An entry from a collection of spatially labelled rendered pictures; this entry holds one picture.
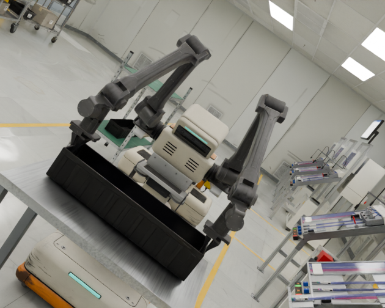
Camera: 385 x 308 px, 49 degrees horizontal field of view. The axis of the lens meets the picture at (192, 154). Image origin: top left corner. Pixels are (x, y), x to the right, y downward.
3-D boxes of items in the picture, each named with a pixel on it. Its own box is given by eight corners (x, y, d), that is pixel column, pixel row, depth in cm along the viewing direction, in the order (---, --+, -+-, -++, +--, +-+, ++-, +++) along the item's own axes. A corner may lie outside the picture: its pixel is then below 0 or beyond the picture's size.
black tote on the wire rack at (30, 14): (18, 15, 678) (22, 8, 675) (4, 5, 682) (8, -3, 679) (32, 21, 716) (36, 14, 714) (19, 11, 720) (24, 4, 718)
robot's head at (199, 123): (184, 117, 200) (195, 98, 188) (220, 144, 199) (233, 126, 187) (168, 135, 192) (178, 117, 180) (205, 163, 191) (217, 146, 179)
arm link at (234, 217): (258, 192, 139) (234, 181, 139) (262, 203, 128) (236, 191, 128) (241, 223, 142) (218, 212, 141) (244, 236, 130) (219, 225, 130)
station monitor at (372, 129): (365, 140, 660) (382, 119, 653) (359, 139, 717) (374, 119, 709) (372, 145, 659) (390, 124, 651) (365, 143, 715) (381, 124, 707)
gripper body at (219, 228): (227, 247, 138) (240, 230, 136) (201, 228, 138) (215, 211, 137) (228, 241, 144) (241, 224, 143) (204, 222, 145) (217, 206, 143)
